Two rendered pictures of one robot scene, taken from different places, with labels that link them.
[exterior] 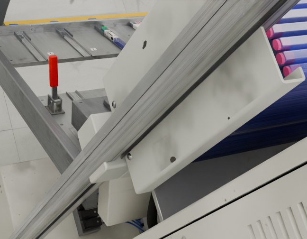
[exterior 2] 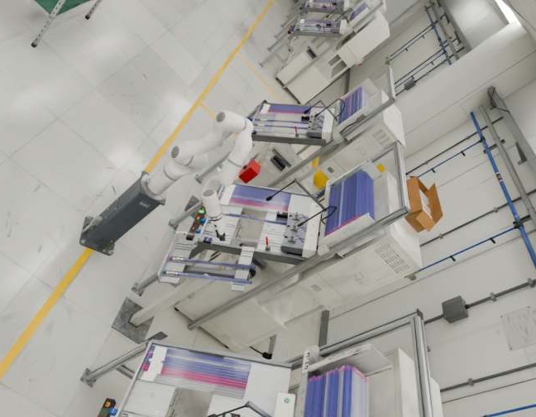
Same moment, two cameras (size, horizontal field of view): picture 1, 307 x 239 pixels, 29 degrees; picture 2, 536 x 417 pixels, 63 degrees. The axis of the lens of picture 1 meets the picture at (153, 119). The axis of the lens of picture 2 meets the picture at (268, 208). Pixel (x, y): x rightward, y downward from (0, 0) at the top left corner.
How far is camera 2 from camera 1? 2.30 m
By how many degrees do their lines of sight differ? 45
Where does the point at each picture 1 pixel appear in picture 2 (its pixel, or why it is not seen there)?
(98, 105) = (288, 242)
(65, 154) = (292, 258)
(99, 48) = (231, 221)
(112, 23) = not seen: hidden behind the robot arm
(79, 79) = (147, 226)
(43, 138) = (275, 258)
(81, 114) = (289, 247)
